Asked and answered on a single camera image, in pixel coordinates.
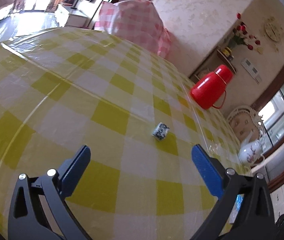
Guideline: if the yellow checkered tablecloth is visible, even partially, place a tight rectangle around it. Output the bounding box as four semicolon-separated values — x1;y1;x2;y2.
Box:
0;28;248;239

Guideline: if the white floral teapot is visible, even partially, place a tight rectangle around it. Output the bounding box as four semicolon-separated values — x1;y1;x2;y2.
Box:
238;131;265;167

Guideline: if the ornate white chair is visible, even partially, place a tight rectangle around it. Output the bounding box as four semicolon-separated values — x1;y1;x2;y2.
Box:
227;105;265;144

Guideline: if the blue white snack pack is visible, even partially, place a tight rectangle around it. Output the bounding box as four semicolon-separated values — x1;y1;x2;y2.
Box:
229;194;243;224

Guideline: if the small blue white candy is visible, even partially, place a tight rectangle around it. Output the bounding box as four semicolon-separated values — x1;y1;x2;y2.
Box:
152;122;169;141

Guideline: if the red thermos jug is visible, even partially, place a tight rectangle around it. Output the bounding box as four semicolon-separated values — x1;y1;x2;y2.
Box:
190;64;233;109

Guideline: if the wooden corner shelf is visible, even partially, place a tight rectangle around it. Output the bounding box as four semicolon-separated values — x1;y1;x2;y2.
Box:
189;48;237;82

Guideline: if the wall clock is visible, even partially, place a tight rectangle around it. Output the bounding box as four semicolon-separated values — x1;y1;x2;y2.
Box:
264;17;284;42

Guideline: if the red flowers vase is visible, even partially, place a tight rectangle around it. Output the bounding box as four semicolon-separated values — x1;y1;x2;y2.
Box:
225;12;261;55

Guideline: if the white tv cabinet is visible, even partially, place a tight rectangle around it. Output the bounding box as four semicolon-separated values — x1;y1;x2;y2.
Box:
55;3;89;28

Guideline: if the pink checkered food cover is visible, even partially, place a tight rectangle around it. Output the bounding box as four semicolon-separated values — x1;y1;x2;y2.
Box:
94;0;171;58

